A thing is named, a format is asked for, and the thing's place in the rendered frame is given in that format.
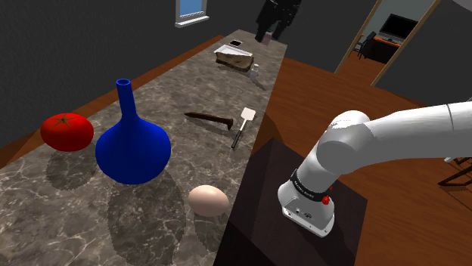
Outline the dark robot stand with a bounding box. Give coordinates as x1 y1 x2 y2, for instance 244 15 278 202
213 138 368 266

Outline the desk with black monitor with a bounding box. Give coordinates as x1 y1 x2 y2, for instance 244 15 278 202
368 13 420 64

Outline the bread loaf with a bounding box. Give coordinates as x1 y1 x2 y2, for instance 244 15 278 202
215 51 255 73

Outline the white rectangular tray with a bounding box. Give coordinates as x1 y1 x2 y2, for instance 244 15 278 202
213 43 254 58

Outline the dark brown knife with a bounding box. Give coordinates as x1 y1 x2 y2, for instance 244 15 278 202
184 111 234 131

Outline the window with white frame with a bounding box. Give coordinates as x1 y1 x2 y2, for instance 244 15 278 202
174 0 210 29

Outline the dark wooden stool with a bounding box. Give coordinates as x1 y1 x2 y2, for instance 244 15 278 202
436 156 472 187

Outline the blue vase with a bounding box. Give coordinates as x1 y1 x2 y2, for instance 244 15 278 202
95 78 172 185

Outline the red tomato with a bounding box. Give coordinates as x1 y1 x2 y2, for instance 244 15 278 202
39 112 95 153

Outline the white spatula with black handle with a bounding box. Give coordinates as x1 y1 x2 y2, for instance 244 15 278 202
230 107 257 150

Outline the beige egg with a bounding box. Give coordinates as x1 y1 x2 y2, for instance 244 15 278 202
187 184 230 218

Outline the dark chair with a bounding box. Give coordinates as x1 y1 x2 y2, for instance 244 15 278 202
352 30 377 60

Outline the dark coat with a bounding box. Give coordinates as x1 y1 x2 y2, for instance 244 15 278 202
254 0 303 47

